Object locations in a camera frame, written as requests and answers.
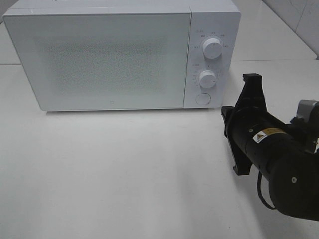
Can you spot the white microwave door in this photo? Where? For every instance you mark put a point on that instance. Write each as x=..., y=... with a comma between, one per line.
x=103, y=62

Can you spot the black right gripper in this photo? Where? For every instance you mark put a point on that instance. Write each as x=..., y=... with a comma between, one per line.
x=256, y=137

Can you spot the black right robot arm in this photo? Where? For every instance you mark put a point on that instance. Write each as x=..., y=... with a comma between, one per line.
x=294, y=183

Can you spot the white microwave oven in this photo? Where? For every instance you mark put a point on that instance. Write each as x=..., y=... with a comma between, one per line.
x=212, y=34

